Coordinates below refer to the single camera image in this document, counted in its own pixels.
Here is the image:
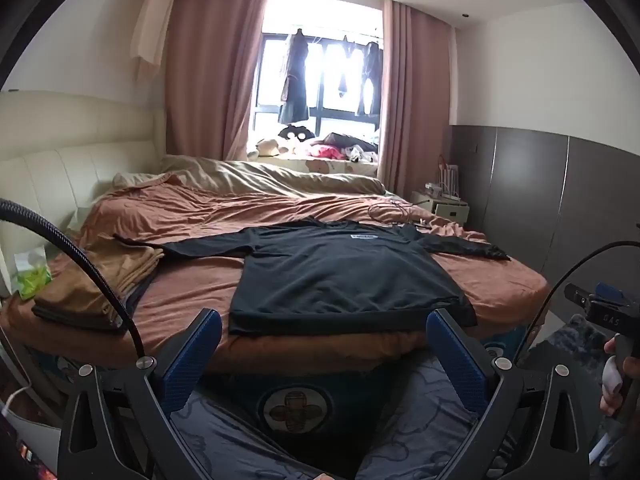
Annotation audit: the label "black earphone cable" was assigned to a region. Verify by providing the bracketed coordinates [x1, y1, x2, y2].
[367, 199, 432, 229]

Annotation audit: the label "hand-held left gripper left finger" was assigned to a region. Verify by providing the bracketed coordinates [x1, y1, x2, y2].
[57, 307, 223, 480]

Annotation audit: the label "striped gift bag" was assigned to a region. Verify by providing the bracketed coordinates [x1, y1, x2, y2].
[439, 162, 461, 196]

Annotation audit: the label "beige duvet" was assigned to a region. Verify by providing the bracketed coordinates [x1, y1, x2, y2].
[112, 155, 387, 202]

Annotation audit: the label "white nightstand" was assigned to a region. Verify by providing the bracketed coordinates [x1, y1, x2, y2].
[411, 191, 471, 223]

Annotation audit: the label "cream hanging cloth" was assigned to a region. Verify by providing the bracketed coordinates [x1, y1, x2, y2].
[130, 0, 176, 81]

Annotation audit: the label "small dark hanging garment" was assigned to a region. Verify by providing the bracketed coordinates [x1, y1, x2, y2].
[337, 40, 354, 98]

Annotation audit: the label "folded brown clothes stack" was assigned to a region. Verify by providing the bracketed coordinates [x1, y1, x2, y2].
[32, 242, 166, 333]

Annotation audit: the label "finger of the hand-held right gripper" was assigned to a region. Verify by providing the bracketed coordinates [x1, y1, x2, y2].
[596, 282, 624, 305]
[565, 284, 594, 311]

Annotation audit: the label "bear print window cushion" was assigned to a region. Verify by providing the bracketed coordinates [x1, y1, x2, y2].
[247, 155, 381, 179]

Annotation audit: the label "orange-brown blanket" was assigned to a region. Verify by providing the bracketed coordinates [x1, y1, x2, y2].
[0, 182, 543, 371]

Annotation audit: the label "black and white plush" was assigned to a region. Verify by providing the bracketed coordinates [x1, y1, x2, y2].
[279, 125, 316, 142]

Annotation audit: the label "pink curtain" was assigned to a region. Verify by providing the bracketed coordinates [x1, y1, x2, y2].
[377, 0, 453, 193]
[162, 0, 268, 161]

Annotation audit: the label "beige bear plush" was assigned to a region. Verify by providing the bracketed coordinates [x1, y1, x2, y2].
[255, 137, 287, 159]

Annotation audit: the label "long dark hanging garment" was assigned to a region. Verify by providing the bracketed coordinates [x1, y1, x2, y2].
[277, 30, 311, 123]

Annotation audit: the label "white charging cable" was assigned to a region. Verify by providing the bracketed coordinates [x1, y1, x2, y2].
[0, 385, 32, 418]

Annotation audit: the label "dark blue hanging garment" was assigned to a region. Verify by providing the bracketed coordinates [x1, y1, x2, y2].
[357, 40, 381, 116]

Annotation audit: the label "black long-sleeve shirt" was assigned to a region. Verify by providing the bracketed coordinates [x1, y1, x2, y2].
[114, 217, 512, 336]

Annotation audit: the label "person's right hand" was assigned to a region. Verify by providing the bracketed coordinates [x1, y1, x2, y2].
[601, 337, 629, 418]

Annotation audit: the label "left gripper black braided cable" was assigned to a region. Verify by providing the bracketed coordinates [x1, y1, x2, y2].
[0, 199, 146, 361]

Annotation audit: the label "cream padded headboard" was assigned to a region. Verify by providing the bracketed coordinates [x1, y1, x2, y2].
[0, 91, 168, 301]

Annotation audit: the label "person's grey patterned trousers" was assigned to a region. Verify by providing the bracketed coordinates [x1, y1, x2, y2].
[167, 345, 501, 480]

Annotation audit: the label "pile of mixed clothes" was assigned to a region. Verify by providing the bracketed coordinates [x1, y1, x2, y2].
[300, 132, 381, 163]

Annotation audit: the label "window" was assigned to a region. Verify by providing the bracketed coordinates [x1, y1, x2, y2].
[250, 0, 386, 146]

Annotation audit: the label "white storage box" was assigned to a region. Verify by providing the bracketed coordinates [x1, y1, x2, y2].
[0, 410, 63, 461]

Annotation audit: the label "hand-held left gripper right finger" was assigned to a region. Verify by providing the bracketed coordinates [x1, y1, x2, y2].
[425, 308, 601, 480]

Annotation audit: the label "green tissue pack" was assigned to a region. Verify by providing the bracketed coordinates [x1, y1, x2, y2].
[12, 250, 53, 301]

